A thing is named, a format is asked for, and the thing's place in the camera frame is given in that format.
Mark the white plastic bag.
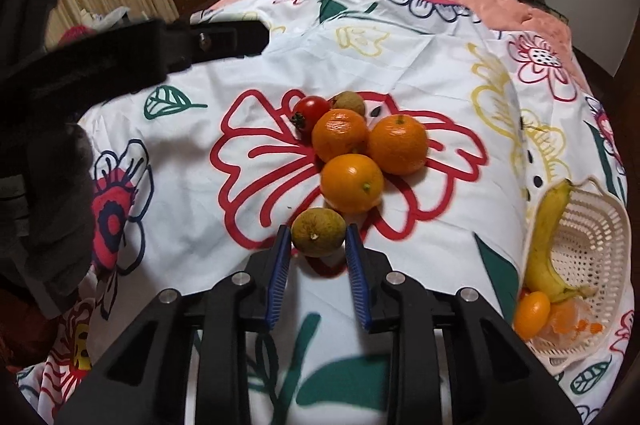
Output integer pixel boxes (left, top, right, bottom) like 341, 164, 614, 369
80, 5, 133, 31

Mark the white perforated plastic basket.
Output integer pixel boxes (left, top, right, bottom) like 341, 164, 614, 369
520, 175, 632, 376

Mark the orange tangerine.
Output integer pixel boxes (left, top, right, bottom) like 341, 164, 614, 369
513, 291, 552, 341
368, 114, 430, 176
320, 154, 385, 214
312, 109, 371, 163

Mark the brown kiwi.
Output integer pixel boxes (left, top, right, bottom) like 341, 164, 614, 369
291, 208, 347, 258
330, 91, 367, 116

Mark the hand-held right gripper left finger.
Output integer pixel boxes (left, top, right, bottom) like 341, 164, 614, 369
55, 224, 293, 425

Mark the yellow banana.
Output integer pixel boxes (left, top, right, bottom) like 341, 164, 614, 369
524, 179, 593, 303

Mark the floral printed bedsheet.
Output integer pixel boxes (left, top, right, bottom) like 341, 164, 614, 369
15, 0, 631, 425

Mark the orange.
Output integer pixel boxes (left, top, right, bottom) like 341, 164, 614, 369
542, 297, 608, 346

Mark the red cloth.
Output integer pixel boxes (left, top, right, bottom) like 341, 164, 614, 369
57, 24, 98, 48

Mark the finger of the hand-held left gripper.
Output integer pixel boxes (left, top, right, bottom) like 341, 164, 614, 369
165, 18, 273, 72

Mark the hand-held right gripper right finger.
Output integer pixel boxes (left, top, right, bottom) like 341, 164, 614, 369
344, 222, 583, 425

